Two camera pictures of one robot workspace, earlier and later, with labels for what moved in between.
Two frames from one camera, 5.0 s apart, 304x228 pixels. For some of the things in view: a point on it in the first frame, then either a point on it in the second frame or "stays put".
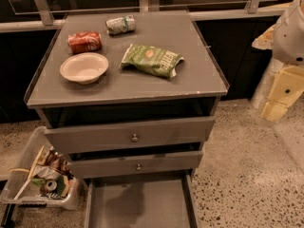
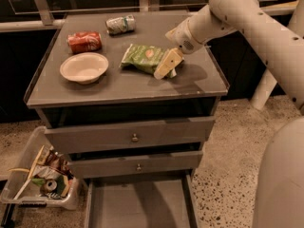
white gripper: x=290 y=42 to x=182 y=39
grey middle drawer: x=138 y=164 stays put
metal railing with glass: x=25 y=7 stays put
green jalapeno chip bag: x=154 y=59 stays put
